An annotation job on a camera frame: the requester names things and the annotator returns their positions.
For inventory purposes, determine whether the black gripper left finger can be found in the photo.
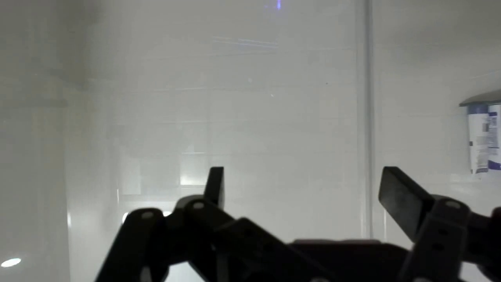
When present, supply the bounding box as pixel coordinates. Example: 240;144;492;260
94;164;335;282

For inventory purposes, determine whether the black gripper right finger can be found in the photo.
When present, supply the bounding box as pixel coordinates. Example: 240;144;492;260
377;164;501;282

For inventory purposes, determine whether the glass shower door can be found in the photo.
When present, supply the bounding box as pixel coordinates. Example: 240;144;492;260
0;0;376;282

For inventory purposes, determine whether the white blue toiletry bottle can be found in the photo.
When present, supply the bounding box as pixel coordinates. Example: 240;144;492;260
465;101;492;175

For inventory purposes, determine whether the shower wall shelf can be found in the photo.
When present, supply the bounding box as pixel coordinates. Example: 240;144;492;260
457;87;501;108

